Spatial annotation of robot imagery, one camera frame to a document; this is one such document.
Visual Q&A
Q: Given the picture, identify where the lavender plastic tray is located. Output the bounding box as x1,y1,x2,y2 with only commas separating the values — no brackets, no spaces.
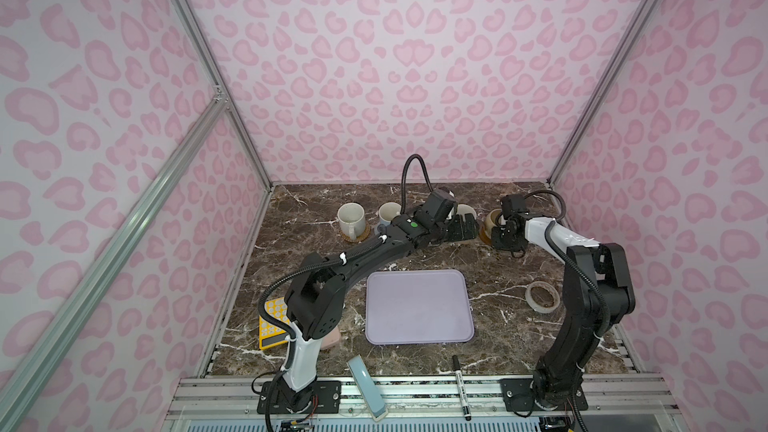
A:
365,269,475,346

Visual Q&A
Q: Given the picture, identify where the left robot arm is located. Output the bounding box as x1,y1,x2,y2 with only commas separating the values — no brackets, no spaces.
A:
257,188,479,415

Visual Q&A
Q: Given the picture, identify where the light blue mug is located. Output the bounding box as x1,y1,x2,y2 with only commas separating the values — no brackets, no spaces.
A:
376,202,401,235

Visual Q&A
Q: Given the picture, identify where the left diagonal aluminium strut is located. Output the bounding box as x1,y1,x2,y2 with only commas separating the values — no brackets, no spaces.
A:
1,98,227,431

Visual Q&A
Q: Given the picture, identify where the black marker pen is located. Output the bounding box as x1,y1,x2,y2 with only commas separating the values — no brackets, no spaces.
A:
451,355,472,422

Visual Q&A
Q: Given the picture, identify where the yellow calculator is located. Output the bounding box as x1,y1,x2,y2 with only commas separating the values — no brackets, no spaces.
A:
258,297,290,350

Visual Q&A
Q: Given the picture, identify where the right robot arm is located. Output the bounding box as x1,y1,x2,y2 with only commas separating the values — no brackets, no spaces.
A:
491,193,636,410

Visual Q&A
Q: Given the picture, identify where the lavender mug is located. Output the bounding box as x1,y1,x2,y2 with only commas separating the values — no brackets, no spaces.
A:
457,204,477,220

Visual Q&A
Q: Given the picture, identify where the orange woven rattan coaster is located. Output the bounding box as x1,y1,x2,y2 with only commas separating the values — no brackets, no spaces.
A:
341,223,371,243

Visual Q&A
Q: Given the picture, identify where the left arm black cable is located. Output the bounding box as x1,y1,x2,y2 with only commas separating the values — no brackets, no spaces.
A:
256,153,436,432

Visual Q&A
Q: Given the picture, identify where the round brown cork coaster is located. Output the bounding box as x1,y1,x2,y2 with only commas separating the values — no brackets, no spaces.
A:
479,226,492,246

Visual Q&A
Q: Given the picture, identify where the white speckled mug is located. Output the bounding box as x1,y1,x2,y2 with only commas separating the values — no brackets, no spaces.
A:
337,202,366,231

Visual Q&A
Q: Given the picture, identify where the light blue whiteboard eraser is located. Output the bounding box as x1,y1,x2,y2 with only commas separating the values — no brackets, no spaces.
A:
348,355,388,422

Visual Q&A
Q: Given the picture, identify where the pink pencil case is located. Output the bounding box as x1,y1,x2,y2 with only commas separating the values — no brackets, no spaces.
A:
321,327,342,350

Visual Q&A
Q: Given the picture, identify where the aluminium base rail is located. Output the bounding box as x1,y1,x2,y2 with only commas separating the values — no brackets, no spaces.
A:
161,373,688,431

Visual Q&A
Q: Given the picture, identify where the white tape roll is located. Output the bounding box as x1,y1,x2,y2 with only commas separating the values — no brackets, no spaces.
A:
524,281,561,314

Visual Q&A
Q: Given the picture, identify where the yellow beige mug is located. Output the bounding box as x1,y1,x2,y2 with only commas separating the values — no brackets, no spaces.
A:
483,208,505,239

